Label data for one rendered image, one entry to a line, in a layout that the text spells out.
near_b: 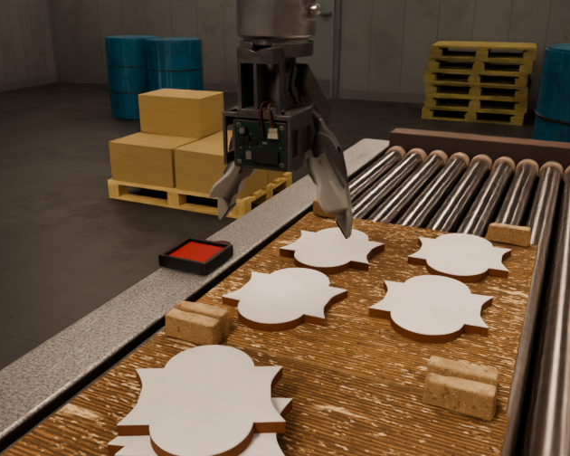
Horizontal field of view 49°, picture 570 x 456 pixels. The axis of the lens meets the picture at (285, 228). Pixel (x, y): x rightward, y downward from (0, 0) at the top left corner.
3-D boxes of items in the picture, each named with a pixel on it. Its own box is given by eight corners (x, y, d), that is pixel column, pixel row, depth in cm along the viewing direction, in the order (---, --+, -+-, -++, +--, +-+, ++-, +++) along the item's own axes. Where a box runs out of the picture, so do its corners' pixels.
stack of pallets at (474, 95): (527, 113, 701) (537, 42, 674) (527, 126, 636) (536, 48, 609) (431, 108, 737) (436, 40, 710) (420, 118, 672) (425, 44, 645)
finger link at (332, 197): (332, 254, 61) (281, 175, 61) (350, 234, 67) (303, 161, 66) (358, 241, 60) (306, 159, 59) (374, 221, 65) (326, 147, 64)
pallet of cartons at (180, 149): (298, 182, 447) (299, 92, 425) (265, 222, 369) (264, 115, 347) (153, 171, 473) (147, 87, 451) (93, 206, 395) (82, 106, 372)
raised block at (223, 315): (173, 327, 66) (172, 304, 65) (183, 319, 68) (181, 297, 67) (223, 339, 64) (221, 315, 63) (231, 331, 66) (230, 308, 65)
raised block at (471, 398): (421, 405, 54) (423, 378, 53) (425, 394, 55) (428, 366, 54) (492, 424, 51) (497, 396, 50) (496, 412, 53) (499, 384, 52)
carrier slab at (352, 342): (165, 338, 67) (164, 325, 67) (309, 220, 102) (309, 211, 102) (504, 425, 54) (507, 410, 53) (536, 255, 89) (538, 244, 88)
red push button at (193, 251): (166, 264, 87) (166, 255, 86) (190, 250, 92) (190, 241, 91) (204, 272, 84) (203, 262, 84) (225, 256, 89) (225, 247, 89)
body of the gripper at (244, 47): (221, 171, 61) (216, 43, 57) (258, 151, 69) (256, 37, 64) (293, 179, 58) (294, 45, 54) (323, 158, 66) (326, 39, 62)
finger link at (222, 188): (181, 214, 67) (223, 151, 62) (207, 199, 72) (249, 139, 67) (202, 233, 67) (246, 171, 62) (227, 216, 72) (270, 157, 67)
